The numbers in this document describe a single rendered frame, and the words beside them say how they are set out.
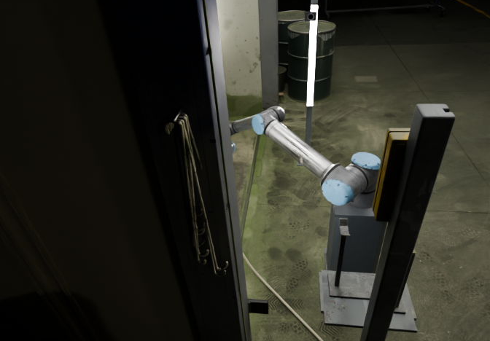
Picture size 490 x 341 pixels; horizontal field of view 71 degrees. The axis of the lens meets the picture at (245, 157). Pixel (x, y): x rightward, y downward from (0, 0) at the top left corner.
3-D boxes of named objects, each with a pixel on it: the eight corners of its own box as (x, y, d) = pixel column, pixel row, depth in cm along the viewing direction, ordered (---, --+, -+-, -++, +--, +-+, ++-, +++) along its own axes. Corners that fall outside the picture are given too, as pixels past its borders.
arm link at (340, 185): (371, 178, 171) (269, 101, 207) (350, 195, 162) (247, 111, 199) (360, 197, 182) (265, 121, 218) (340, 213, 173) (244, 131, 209)
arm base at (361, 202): (375, 186, 202) (377, 173, 196) (380, 209, 186) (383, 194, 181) (341, 185, 204) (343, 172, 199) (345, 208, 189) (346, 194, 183)
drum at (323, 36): (283, 88, 484) (282, 22, 433) (322, 83, 487) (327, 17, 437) (292, 106, 436) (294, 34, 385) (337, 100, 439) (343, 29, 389)
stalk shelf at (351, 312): (324, 325, 122) (324, 323, 121) (320, 272, 140) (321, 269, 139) (416, 333, 118) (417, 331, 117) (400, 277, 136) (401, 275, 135)
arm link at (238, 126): (289, 99, 210) (234, 119, 267) (274, 106, 203) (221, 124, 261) (296, 117, 212) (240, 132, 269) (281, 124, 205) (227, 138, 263)
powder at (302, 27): (284, 25, 434) (284, 23, 433) (326, 20, 437) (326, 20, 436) (294, 36, 389) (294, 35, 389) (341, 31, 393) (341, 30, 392)
